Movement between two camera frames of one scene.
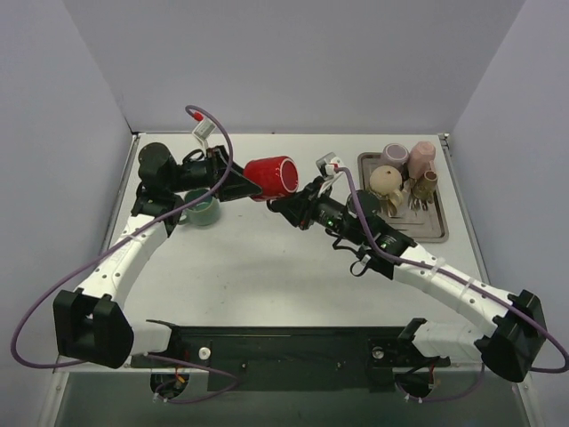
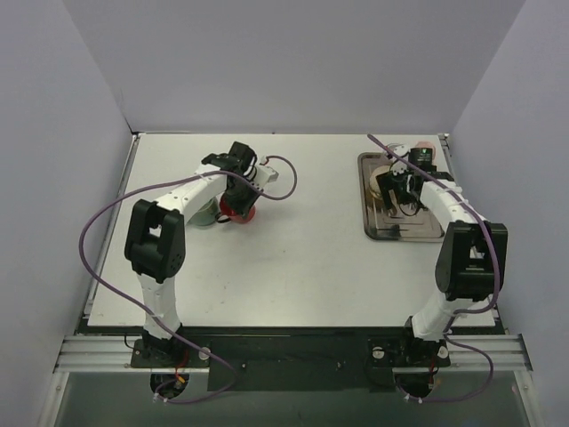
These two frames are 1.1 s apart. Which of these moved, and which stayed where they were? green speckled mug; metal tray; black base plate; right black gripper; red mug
Moved: red mug; right black gripper
Stayed: metal tray; green speckled mug; black base plate
